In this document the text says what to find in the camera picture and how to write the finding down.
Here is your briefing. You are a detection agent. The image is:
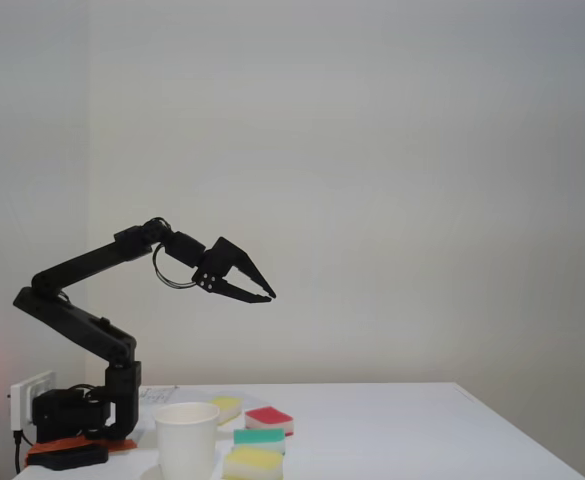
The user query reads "yellow sponge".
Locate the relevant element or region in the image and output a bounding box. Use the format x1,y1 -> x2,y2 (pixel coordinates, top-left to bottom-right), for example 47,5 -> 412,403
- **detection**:
221,446 -> 284,480
208,396 -> 244,426

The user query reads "printed paper label sheet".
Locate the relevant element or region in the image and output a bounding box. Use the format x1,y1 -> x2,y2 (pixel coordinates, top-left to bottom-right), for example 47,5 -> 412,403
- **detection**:
139,385 -> 181,407

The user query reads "red sponge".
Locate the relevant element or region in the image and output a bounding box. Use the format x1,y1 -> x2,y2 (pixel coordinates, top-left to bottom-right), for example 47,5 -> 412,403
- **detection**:
244,406 -> 295,437

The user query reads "green sponge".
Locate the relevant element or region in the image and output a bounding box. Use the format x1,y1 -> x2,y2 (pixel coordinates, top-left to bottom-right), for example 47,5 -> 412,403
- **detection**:
232,427 -> 287,455

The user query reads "white paper cup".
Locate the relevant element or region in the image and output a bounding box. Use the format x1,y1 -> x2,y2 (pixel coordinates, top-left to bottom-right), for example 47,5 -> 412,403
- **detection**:
152,402 -> 221,480

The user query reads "black clamp block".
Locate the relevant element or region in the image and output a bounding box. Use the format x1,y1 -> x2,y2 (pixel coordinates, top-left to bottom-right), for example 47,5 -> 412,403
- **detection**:
25,443 -> 110,471

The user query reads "white power socket block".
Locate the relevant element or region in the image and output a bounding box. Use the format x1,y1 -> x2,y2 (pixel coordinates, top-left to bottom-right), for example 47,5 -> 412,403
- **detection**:
10,369 -> 56,432

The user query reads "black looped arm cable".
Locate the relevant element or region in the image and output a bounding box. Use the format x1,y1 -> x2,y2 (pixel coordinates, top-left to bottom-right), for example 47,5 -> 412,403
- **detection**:
152,243 -> 198,290

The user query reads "orange base plate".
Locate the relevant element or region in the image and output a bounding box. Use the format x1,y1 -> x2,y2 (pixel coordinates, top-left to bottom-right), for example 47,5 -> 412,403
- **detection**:
25,435 -> 138,456

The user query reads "black power cable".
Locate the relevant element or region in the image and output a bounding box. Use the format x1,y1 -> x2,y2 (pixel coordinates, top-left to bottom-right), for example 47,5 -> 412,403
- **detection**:
12,429 -> 36,475

